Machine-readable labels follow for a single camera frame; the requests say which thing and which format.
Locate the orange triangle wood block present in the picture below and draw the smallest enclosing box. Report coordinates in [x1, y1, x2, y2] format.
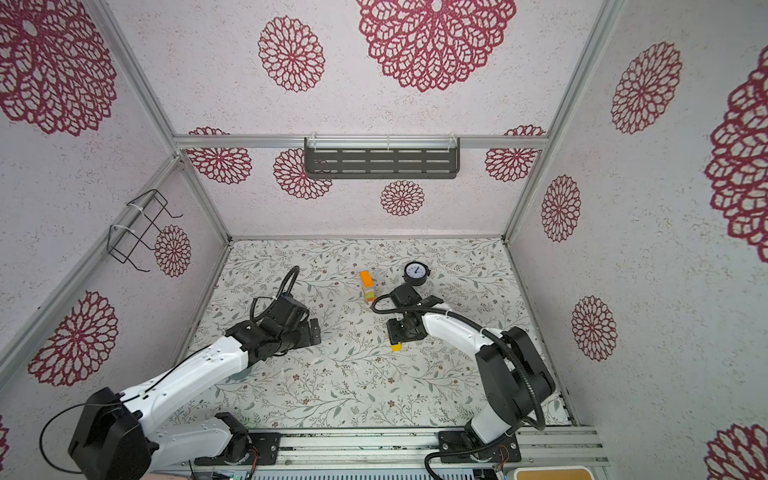
[360, 270, 374, 289]

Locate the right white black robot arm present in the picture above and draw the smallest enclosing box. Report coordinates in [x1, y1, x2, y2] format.
[371, 284, 556, 466]

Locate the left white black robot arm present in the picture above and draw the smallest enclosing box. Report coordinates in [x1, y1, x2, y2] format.
[68, 294, 321, 479]

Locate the black round pressure gauge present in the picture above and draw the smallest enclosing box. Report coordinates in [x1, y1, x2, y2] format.
[403, 261, 431, 287]

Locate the teal ceramic cup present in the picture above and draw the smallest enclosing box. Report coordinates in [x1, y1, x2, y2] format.
[229, 367, 254, 382]

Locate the orange white box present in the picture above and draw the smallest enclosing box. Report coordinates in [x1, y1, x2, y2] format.
[513, 466, 595, 480]

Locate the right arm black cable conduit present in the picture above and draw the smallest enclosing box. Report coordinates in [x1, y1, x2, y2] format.
[370, 292, 547, 480]

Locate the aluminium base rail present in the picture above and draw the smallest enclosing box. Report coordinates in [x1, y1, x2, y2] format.
[161, 426, 610, 479]

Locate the grey slotted wall shelf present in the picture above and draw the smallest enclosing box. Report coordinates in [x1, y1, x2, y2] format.
[304, 137, 461, 180]

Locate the black wire wall basket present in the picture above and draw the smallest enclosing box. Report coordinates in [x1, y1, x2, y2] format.
[106, 189, 182, 273]

